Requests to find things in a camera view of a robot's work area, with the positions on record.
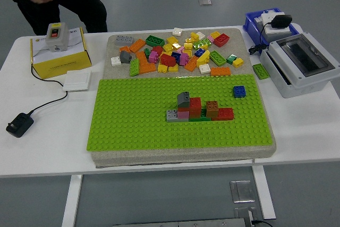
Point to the lime green studded baseplate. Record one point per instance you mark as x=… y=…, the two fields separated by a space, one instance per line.
x=132 y=120

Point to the blue square brick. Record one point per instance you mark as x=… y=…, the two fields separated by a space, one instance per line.
x=239 y=92
x=199 y=52

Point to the grey long brick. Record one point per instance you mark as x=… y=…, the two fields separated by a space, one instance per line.
x=124 y=40

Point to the small orange brick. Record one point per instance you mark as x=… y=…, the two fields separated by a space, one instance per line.
x=124 y=49

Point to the dark grey sloped brick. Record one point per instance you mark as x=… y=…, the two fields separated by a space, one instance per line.
x=125 y=57

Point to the orange long brick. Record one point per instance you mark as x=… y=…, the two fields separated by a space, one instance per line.
x=137 y=45
x=141 y=57
x=147 y=68
x=220 y=71

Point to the lime green long brick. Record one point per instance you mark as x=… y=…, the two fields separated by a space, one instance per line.
x=202 y=43
x=217 y=57
x=134 y=67

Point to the small dark green brick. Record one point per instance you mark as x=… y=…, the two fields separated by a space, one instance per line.
x=146 y=52

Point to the dark green long brick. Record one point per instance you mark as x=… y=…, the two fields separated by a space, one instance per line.
x=154 y=41

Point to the magenta brick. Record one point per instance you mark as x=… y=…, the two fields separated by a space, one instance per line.
x=183 y=59
x=153 y=57

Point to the red square brick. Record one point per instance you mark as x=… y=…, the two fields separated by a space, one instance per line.
x=195 y=104
x=157 y=50

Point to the dark blue brick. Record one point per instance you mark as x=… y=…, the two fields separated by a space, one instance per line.
x=176 y=55

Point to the small pink brick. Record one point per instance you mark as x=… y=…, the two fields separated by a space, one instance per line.
x=210 y=38
x=180 y=49

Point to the yellow curved brick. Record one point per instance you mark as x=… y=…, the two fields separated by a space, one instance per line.
x=203 y=58

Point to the grey low brick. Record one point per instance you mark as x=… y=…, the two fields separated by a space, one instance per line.
x=172 y=116

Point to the red-orange flat brick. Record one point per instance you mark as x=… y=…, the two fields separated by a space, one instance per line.
x=183 y=109

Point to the brown square brick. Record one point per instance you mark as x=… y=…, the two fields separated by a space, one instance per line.
x=212 y=108

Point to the yellow cardboard box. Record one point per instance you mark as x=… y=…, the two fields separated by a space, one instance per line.
x=63 y=63

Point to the white square tile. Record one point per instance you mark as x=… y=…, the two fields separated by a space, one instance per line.
x=204 y=68
x=115 y=60
x=201 y=35
x=177 y=31

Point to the black power adapter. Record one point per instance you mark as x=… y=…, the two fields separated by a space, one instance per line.
x=20 y=125

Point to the metal floor plate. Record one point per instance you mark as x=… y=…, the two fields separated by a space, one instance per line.
x=241 y=191
x=243 y=212
x=205 y=1

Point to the white table leg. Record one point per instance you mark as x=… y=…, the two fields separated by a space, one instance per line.
x=71 y=203
x=263 y=192

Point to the blue plastic bin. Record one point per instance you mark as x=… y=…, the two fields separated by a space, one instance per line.
x=249 y=23

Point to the white power socket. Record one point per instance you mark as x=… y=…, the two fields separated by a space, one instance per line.
x=267 y=15

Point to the black charger plug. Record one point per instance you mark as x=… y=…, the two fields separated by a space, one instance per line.
x=281 y=21

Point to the grey metal base panel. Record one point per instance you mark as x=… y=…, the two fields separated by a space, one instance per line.
x=180 y=223

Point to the grey distribution box clear lid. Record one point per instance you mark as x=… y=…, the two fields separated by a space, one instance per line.
x=305 y=57

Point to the grey push-button switch box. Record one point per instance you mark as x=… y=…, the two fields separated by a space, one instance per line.
x=55 y=39

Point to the white wall switch panel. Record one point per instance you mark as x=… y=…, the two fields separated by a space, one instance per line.
x=77 y=80

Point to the white switch plate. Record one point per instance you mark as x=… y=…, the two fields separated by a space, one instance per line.
x=279 y=30

